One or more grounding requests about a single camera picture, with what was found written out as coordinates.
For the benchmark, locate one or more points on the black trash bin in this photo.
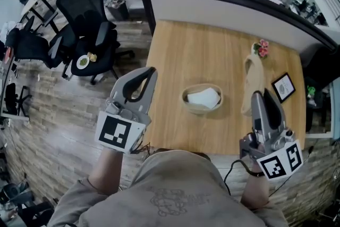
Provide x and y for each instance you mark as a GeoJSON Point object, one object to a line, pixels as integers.
{"type": "Point", "coordinates": [118, 10]}

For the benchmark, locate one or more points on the person's dark trousers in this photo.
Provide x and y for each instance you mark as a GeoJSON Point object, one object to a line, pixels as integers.
{"type": "Point", "coordinates": [204, 156]}

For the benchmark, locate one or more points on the white paper napkin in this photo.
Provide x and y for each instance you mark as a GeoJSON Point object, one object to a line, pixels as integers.
{"type": "Point", "coordinates": [204, 98]}

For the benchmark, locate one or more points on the white plate with green food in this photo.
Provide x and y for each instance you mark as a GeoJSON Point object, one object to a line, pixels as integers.
{"type": "Point", "coordinates": [83, 62]}

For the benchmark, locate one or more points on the black mesh office chair with headrest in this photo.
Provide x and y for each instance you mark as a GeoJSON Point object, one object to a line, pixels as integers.
{"type": "Point", "coordinates": [79, 8]}

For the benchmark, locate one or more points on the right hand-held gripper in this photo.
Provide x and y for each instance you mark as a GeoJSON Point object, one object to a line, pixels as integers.
{"type": "Point", "coordinates": [279, 159]}

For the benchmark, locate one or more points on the wooden desk with white legs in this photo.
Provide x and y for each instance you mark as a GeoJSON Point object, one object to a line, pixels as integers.
{"type": "Point", "coordinates": [180, 55]}

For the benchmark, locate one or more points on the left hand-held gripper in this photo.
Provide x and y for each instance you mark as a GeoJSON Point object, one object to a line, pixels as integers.
{"type": "Point", "coordinates": [117, 131]}

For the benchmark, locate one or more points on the dark desk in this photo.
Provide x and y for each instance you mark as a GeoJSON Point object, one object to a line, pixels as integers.
{"type": "Point", "coordinates": [6, 82]}

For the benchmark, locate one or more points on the woven basket lid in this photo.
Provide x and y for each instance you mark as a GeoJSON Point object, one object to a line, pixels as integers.
{"type": "Point", "coordinates": [255, 79]}

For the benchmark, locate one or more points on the black picture frame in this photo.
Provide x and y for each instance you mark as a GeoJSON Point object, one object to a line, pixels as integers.
{"type": "Point", "coordinates": [283, 87]}

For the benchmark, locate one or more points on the person's beige shirt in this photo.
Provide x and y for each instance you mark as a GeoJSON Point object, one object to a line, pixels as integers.
{"type": "Point", "coordinates": [172, 180]}

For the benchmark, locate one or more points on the small black office chair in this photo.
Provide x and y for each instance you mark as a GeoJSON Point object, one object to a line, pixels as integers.
{"type": "Point", "coordinates": [12, 99]}

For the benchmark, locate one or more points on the woven basket bowl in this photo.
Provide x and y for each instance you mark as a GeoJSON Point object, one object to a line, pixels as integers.
{"type": "Point", "coordinates": [199, 110]}

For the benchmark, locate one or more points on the person's left forearm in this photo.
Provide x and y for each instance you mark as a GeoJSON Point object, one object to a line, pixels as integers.
{"type": "Point", "coordinates": [106, 170]}

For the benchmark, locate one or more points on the green toy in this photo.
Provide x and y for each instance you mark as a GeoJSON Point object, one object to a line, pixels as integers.
{"type": "Point", "coordinates": [311, 90]}

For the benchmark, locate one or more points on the black office chair with grey armrests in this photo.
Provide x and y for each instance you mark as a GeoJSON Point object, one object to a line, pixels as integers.
{"type": "Point", "coordinates": [32, 46]}

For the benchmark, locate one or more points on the white partition with black trim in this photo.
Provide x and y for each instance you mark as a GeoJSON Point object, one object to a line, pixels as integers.
{"type": "Point", "coordinates": [212, 10]}

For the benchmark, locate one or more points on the pink flowers in white pot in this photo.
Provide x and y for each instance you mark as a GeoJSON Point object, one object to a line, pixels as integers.
{"type": "Point", "coordinates": [261, 48]}

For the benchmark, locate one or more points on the black high-back office chair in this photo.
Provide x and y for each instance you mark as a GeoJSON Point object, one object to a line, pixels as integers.
{"type": "Point", "coordinates": [321, 66]}

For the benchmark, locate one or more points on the person's right forearm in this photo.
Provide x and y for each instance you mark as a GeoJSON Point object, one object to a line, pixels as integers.
{"type": "Point", "coordinates": [255, 188]}

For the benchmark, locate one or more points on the yellow pastry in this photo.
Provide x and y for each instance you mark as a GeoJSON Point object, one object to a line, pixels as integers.
{"type": "Point", "coordinates": [92, 57]}

